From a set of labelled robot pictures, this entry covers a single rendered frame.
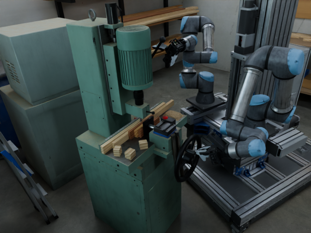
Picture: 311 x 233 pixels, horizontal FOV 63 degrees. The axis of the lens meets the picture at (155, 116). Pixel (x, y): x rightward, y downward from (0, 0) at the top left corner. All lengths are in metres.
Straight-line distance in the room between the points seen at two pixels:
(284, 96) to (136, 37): 0.83
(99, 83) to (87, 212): 1.24
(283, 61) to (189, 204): 1.46
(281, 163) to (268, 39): 1.21
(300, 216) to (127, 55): 1.87
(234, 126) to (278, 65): 0.34
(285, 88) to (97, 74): 1.01
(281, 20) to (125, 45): 1.00
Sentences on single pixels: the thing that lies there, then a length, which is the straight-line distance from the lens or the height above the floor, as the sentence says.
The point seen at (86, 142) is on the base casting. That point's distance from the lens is 1.72.
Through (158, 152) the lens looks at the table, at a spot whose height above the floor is 0.86.
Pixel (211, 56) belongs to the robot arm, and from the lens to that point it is 1.67.
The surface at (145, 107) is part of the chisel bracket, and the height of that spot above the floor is 1.07.
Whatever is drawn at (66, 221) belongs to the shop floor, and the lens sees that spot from 2.36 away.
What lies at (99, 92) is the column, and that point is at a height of 1.14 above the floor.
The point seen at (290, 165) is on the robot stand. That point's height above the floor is 0.21.
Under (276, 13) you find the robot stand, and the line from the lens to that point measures 1.77.
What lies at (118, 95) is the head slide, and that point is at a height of 1.13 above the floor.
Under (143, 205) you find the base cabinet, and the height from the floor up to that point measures 0.50.
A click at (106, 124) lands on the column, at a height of 0.92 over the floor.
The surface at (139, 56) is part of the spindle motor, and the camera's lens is 1.31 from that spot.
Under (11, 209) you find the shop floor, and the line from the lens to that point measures 2.66.
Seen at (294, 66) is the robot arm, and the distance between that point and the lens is 1.31.
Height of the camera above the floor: 1.77
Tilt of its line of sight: 31 degrees down
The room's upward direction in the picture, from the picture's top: 3 degrees counter-clockwise
